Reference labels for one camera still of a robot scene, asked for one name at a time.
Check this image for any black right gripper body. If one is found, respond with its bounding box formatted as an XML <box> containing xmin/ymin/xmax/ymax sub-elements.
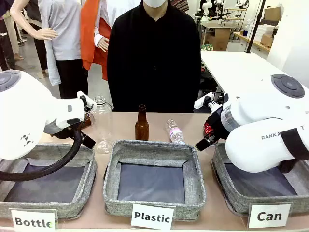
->
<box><xmin>207</xmin><ymin>108</ymin><xmax>232</xmax><ymax>144</ymax></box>

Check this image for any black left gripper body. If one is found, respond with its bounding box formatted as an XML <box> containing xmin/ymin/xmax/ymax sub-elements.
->
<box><xmin>44</xmin><ymin>120</ymin><xmax>84</xmax><ymax>140</ymax></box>

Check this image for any red drink can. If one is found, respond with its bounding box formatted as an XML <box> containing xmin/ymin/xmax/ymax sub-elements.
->
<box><xmin>203</xmin><ymin>121</ymin><xmax>215</xmax><ymax>136</ymax></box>

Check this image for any brown glass bottle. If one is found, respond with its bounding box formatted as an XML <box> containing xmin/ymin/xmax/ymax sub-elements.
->
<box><xmin>135</xmin><ymin>104</ymin><xmax>149</xmax><ymax>141</ymax></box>
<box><xmin>84</xmin><ymin>113</ymin><xmax>95</xmax><ymax>128</ymax></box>

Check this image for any clear plastic jar bottle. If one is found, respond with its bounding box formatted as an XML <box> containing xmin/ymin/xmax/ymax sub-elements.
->
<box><xmin>92</xmin><ymin>95</ymin><xmax>114</xmax><ymax>155</ymax></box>

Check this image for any crushed clear water bottle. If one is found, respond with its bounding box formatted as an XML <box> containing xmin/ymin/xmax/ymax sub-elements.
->
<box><xmin>165</xmin><ymin>118</ymin><xmax>186</xmax><ymax>144</ymax></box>

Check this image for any grey basket labelled Bottle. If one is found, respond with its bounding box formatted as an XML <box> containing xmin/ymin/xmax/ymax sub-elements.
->
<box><xmin>0</xmin><ymin>143</ymin><xmax>98</xmax><ymax>219</ymax></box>

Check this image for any grey basket labelled Plastic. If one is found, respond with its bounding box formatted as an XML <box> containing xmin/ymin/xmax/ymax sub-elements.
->
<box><xmin>103</xmin><ymin>139</ymin><xmax>207</xmax><ymax>222</ymax></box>

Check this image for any grey basket labelled Can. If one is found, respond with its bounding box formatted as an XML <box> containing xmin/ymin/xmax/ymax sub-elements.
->
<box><xmin>211</xmin><ymin>142</ymin><xmax>309</xmax><ymax>217</ymax></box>

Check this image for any white Can label card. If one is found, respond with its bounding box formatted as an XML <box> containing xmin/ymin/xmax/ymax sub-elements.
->
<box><xmin>248</xmin><ymin>203</ymin><xmax>292</xmax><ymax>229</ymax></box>

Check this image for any white power strip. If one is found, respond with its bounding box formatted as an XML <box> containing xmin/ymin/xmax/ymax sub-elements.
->
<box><xmin>194</xmin><ymin>92</ymin><xmax>213</xmax><ymax>110</ymax></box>

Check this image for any white table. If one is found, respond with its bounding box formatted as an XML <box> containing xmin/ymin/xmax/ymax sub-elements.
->
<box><xmin>200</xmin><ymin>50</ymin><xmax>309</xmax><ymax>97</ymax></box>

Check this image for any cardboard box under desk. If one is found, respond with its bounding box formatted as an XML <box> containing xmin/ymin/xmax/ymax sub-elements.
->
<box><xmin>205</xmin><ymin>28</ymin><xmax>231</xmax><ymax>52</ymax></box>

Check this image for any white Plastic label card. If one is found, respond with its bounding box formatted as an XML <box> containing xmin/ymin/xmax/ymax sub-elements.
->
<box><xmin>131</xmin><ymin>203</ymin><xmax>176</xmax><ymax>231</ymax></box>

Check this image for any person in black shirt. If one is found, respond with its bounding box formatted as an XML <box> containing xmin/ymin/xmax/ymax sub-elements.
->
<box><xmin>107</xmin><ymin>0</ymin><xmax>202</xmax><ymax>114</ymax></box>

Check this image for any wooden side desk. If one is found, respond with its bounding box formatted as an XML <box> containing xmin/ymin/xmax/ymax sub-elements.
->
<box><xmin>233</xmin><ymin>31</ymin><xmax>271</xmax><ymax>53</ymax></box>

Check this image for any white Bottle label card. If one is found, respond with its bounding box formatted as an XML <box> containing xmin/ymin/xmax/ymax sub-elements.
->
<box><xmin>9</xmin><ymin>207</ymin><xmax>58</xmax><ymax>232</ymax></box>

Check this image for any mannequin in grey shirt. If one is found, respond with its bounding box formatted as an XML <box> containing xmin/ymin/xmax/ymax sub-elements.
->
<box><xmin>9</xmin><ymin>0</ymin><xmax>89</xmax><ymax>99</ymax></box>

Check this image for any mannequin in orange vest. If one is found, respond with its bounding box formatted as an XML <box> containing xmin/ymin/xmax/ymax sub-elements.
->
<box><xmin>81</xmin><ymin>0</ymin><xmax>117</xmax><ymax>82</ymax></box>

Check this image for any black slanted pole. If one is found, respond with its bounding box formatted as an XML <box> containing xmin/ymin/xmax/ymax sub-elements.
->
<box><xmin>244</xmin><ymin>0</ymin><xmax>267</xmax><ymax>54</ymax></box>

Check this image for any white foam boxes stack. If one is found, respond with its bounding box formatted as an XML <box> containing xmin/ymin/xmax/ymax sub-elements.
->
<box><xmin>255</xmin><ymin>23</ymin><xmax>280</xmax><ymax>40</ymax></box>

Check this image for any mannequin in dark clothes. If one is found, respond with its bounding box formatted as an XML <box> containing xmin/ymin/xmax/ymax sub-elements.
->
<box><xmin>0</xmin><ymin>0</ymin><xmax>20</xmax><ymax>71</ymax></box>

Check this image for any cardboard box on shelf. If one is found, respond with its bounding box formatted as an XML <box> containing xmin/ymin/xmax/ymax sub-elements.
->
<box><xmin>264</xmin><ymin>6</ymin><xmax>282</xmax><ymax>22</ymax></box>

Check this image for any white face mask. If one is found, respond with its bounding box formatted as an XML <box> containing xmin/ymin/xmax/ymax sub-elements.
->
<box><xmin>142</xmin><ymin>0</ymin><xmax>167</xmax><ymax>8</ymax></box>

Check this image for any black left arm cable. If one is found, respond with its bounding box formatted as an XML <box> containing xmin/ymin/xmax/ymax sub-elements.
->
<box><xmin>0</xmin><ymin>103</ymin><xmax>95</xmax><ymax>181</ymax></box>

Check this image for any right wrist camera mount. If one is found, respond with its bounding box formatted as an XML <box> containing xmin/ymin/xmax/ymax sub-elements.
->
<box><xmin>203</xmin><ymin>93</ymin><xmax>229</xmax><ymax>113</ymax></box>

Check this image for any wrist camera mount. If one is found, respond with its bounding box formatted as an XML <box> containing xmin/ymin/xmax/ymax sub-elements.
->
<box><xmin>77</xmin><ymin>91</ymin><xmax>97</xmax><ymax>114</ymax></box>
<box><xmin>203</xmin><ymin>93</ymin><xmax>229</xmax><ymax>113</ymax></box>

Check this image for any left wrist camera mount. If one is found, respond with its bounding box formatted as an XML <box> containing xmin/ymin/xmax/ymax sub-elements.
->
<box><xmin>77</xmin><ymin>91</ymin><xmax>97</xmax><ymax>114</ymax></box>

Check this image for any black strap on right arm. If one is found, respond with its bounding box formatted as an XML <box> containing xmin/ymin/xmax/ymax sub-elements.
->
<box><xmin>281</xmin><ymin>129</ymin><xmax>309</xmax><ymax>161</ymax></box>

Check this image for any black wire shelf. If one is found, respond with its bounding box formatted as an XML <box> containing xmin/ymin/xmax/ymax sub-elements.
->
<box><xmin>220</xmin><ymin>7</ymin><xmax>247</xmax><ymax>28</ymax></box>

